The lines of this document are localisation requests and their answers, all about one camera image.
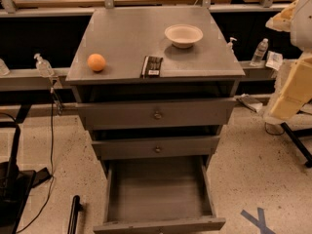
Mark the white wipes packet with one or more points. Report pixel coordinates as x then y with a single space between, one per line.
274 60

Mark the folded cloth on rail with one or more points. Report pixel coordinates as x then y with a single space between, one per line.
250 102

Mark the grey top drawer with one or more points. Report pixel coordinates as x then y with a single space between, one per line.
155 113

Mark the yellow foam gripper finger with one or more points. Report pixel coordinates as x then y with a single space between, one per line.
282 21
293 89

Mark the grey open bottom drawer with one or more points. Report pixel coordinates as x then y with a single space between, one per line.
158 196

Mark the left clear sanitizer pump bottle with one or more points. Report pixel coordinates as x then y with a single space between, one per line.
43 66

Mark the black stand leg right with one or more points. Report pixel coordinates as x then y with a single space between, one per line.
295 136

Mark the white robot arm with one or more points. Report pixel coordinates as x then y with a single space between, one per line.
301 26

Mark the orange fruit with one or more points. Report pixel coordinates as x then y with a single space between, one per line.
96 62

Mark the black stand base left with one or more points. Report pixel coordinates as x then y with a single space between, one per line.
15 185

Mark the right small sanitizer pump bottle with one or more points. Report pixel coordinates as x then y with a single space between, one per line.
231 42

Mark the black bar handle bottom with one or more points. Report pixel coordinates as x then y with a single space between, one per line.
76 208

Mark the grey drawer cabinet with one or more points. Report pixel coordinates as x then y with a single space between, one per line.
124 37

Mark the clear bottle far left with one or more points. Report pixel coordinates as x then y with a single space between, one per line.
4 70

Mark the white paper bowl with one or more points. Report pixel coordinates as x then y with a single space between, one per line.
183 36

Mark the grey middle drawer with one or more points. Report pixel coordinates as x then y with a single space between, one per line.
155 147

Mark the clear plastic water bottle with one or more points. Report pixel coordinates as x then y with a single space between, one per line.
259 52

